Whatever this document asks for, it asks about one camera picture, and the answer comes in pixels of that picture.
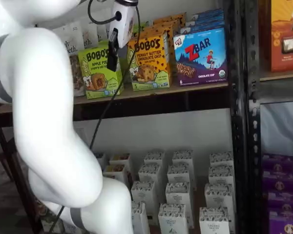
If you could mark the white label granola bag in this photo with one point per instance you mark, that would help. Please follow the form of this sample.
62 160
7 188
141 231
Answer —
101 30
68 30
75 73

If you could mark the purple snack box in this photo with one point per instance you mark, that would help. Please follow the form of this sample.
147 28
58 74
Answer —
279 181
278 162
286 225
285 202

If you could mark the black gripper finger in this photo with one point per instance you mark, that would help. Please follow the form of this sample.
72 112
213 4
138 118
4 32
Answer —
122 51
113 53

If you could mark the grey metal shelf rack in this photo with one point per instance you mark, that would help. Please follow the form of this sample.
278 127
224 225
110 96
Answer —
254 146

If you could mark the black metal shelf rack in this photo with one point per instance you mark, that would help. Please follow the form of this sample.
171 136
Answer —
239 122

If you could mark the white patterned carton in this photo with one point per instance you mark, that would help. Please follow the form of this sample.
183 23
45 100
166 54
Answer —
173 220
215 221
179 175
140 219
144 197
219 197
179 200
154 161
221 159
183 158
150 175
221 175

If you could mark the white carton blue print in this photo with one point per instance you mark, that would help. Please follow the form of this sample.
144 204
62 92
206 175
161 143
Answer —
100 159

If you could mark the white carton yellow print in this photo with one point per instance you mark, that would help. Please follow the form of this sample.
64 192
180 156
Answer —
120 161
117 175

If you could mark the red and white cereal box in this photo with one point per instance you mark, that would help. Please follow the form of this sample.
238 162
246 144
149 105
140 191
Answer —
90 36

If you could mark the large orange illustrated box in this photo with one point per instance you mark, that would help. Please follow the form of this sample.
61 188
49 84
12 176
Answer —
283 24

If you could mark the orange Bobo's peanut butter box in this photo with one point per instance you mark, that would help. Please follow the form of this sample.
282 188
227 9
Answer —
149 63
169 19
158 30

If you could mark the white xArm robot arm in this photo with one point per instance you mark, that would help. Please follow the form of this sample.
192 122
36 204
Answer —
39 97

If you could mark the green Bobo's apple pie box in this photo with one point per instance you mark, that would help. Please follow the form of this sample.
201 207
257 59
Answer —
141 26
103 44
97 73

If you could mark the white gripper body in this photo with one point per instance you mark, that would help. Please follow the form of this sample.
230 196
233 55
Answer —
124 24

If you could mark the blue purple ZBar box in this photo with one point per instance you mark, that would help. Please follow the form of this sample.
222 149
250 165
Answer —
202 27
207 15
200 58

